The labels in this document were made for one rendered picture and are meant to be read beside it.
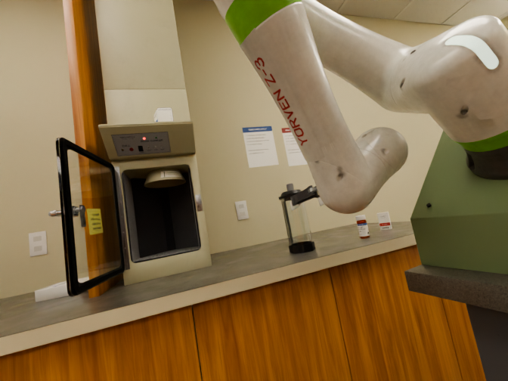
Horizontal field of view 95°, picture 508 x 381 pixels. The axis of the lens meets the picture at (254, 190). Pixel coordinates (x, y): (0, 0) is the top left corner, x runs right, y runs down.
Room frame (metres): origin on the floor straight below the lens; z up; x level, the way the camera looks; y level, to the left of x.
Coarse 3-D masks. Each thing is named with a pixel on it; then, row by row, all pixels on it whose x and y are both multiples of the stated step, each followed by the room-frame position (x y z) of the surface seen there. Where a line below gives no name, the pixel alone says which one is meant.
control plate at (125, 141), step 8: (112, 136) 0.80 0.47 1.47; (120, 136) 0.80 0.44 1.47; (128, 136) 0.81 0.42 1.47; (136, 136) 0.82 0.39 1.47; (144, 136) 0.83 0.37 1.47; (152, 136) 0.84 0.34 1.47; (160, 136) 0.85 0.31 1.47; (168, 136) 0.86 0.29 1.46; (120, 144) 0.82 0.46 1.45; (128, 144) 0.83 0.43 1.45; (136, 144) 0.84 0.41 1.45; (144, 144) 0.85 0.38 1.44; (152, 144) 0.86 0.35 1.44; (160, 144) 0.87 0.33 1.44; (168, 144) 0.88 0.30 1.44; (120, 152) 0.84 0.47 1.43; (128, 152) 0.85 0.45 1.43; (136, 152) 0.86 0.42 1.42; (144, 152) 0.87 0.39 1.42; (152, 152) 0.88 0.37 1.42; (160, 152) 0.89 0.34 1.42; (168, 152) 0.90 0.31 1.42
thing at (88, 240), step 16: (80, 160) 0.64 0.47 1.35; (80, 176) 0.64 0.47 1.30; (96, 176) 0.72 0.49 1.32; (80, 192) 0.63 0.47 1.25; (96, 192) 0.71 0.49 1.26; (112, 192) 0.82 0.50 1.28; (96, 208) 0.70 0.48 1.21; (112, 208) 0.81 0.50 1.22; (64, 224) 0.56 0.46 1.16; (80, 224) 0.62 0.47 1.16; (96, 224) 0.70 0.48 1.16; (112, 224) 0.80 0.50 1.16; (64, 240) 0.56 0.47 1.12; (80, 240) 0.61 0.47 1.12; (96, 240) 0.69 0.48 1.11; (112, 240) 0.78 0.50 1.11; (64, 256) 0.56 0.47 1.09; (80, 256) 0.60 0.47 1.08; (96, 256) 0.68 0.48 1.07; (112, 256) 0.77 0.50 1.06; (80, 272) 0.60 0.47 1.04; (96, 272) 0.67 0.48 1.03
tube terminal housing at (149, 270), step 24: (120, 96) 0.89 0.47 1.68; (144, 96) 0.91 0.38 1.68; (168, 96) 0.94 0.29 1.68; (120, 120) 0.89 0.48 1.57; (144, 120) 0.91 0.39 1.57; (120, 168) 0.88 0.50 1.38; (144, 168) 0.91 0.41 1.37; (168, 168) 0.97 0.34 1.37; (192, 168) 0.96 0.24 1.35; (144, 264) 0.89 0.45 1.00; (168, 264) 0.92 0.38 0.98; (192, 264) 0.94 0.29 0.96
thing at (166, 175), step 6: (150, 174) 0.96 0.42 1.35; (156, 174) 0.94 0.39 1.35; (162, 174) 0.94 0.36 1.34; (168, 174) 0.95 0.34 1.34; (174, 174) 0.97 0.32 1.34; (180, 174) 1.00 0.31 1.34; (150, 180) 0.94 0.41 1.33; (156, 180) 0.93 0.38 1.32; (162, 180) 0.94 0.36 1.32; (168, 180) 1.09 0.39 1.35; (174, 180) 1.09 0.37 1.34; (180, 180) 1.08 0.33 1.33; (144, 186) 0.99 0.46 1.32; (150, 186) 1.04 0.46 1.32; (156, 186) 1.07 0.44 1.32; (162, 186) 1.09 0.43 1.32; (168, 186) 1.10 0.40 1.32
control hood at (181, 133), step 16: (112, 128) 0.78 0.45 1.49; (128, 128) 0.79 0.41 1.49; (144, 128) 0.81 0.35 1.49; (160, 128) 0.83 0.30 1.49; (176, 128) 0.85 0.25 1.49; (192, 128) 0.87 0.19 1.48; (112, 144) 0.82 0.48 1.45; (176, 144) 0.89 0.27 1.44; (192, 144) 0.91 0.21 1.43; (112, 160) 0.87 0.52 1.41
